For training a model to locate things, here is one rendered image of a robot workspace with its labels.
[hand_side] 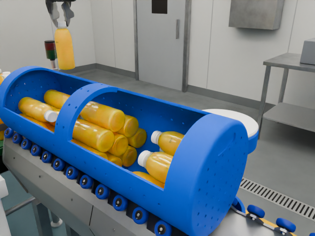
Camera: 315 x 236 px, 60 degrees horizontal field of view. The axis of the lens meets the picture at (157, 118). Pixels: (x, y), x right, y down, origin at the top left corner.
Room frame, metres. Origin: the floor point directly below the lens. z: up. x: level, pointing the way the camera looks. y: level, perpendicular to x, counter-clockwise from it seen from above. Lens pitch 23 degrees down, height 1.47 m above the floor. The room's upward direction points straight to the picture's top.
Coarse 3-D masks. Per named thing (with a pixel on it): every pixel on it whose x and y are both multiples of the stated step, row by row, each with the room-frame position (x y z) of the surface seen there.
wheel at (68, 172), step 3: (69, 168) 0.75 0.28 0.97; (72, 168) 0.74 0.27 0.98; (75, 168) 0.74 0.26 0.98; (66, 171) 0.74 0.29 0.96; (69, 171) 0.73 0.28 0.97; (72, 171) 0.73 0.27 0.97; (75, 171) 0.73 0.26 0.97; (78, 171) 0.74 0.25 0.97; (66, 174) 0.74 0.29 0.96; (69, 174) 0.73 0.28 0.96; (72, 174) 0.72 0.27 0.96; (75, 174) 0.72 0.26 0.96; (69, 177) 0.72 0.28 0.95; (72, 177) 0.72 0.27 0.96; (75, 177) 0.73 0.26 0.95
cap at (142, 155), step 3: (141, 153) 0.60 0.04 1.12; (144, 153) 0.60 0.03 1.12; (147, 153) 0.60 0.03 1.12; (141, 156) 0.59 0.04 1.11; (144, 156) 0.59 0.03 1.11; (138, 159) 0.59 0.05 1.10; (141, 159) 0.58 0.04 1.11; (138, 162) 0.59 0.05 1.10; (141, 162) 0.58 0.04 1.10; (141, 165) 0.59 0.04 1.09
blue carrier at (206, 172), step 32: (0, 96) 0.95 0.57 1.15; (32, 96) 1.07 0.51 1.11; (96, 96) 1.01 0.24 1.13; (128, 96) 0.85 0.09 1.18; (32, 128) 0.79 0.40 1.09; (64, 128) 0.69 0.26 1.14; (160, 128) 0.81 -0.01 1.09; (192, 128) 0.52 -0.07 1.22; (224, 128) 0.51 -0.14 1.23; (64, 160) 0.72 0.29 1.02; (96, 160) 0.59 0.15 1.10; (192, 160) 0.45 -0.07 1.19; (224, 160) 0.51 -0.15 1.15; (128, 192) 0.52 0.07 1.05; (160, 192) 0.46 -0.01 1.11; (192, 192) 0.42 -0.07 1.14; (224, 192) 0.53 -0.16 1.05; (192, 224) 0.42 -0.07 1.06
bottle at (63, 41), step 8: (56, 32) 1.14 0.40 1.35; (64, 32) 1.14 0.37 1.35; (56, 40) 1.13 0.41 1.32; (64, 40) 1.13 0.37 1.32; (56, 48) 1.14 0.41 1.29; (64, 48) 1.13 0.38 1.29; (72, 48) 1.16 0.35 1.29; (64, 56) 1.13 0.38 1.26; (72, 56) 1.15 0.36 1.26; (64, 64) 1.13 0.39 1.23; (72, 64) 1.14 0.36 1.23
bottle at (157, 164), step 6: (150, 156) 0.57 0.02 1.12; (156, 156) 0.56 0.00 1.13; (162, 156) 0.56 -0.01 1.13; (168, 156) 0.56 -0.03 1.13; (144, 162) 0.57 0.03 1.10; (150, 162) 0.55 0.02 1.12; (156, 162) 0.55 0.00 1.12; (162, 162) 0.54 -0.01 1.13; (168, 162) 0.54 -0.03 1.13; (150, 168) 0.55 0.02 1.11; (156, 168) 0.54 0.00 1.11; (162, 168) 0.53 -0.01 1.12; (168, 168) 0.52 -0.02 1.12; (150, 174) 0.55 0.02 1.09; (156, 174) 0.53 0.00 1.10; (162, 174) 0.52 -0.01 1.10; (162, 180) 0.52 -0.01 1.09
